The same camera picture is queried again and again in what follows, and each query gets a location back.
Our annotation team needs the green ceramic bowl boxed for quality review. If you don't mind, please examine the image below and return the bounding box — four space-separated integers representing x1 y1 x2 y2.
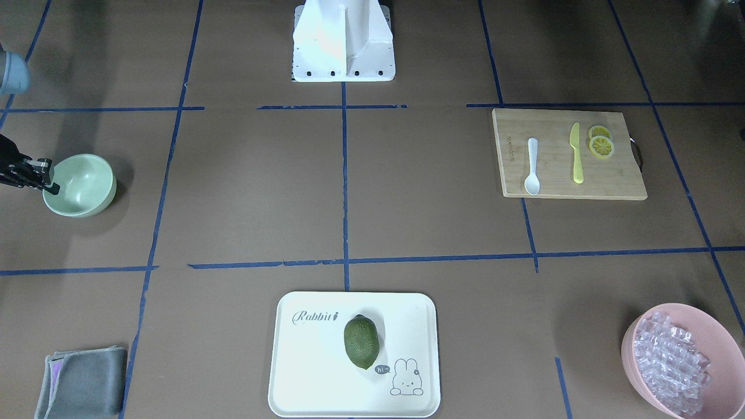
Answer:
42 154 118 218

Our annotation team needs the pink bowl with ice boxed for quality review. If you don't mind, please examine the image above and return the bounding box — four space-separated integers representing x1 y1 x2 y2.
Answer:
620 303 744 418

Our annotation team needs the white pedestal column base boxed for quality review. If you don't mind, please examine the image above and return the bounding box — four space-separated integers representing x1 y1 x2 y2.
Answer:
291 1 396 83

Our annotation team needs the yellow plastic knife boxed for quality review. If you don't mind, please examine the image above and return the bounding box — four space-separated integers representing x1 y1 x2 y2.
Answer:
569 122 584 184

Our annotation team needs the cream rabbit tray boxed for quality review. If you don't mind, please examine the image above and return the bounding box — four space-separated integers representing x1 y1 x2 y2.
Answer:
268 292 441 418

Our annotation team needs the white plastic spoon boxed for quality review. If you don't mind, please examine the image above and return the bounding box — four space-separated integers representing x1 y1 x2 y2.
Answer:
524 137 540 196

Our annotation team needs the green avocado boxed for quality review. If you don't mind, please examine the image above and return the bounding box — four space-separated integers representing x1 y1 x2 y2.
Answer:
343 314 380 370

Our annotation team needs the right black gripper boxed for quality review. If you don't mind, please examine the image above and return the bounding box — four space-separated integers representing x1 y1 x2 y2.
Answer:
1 135 61 196

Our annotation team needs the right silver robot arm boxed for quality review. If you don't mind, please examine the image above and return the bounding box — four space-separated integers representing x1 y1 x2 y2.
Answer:
1 49 59 196

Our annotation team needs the front lemon slice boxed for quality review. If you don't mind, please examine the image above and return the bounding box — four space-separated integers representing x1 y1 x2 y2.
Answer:
588 135 615 159

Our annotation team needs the grey folded cloth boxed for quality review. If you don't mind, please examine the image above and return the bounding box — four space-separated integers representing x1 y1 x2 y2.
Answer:
34 346 127 418

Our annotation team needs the bamboo cutting board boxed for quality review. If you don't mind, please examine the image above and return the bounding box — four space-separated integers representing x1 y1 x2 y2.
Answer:
492 108 648 201

